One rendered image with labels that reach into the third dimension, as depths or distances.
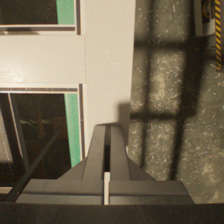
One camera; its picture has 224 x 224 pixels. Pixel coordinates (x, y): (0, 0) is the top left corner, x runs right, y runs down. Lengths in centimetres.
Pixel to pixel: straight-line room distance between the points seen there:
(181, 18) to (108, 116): 109
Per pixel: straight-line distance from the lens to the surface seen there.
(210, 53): 111
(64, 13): 23
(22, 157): 72
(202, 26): 111
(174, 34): 117
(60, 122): 116
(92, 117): 16
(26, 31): 23
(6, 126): 66
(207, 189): 177
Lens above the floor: 108
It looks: 73 degrees down
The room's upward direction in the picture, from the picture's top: 178 degrees clockwise
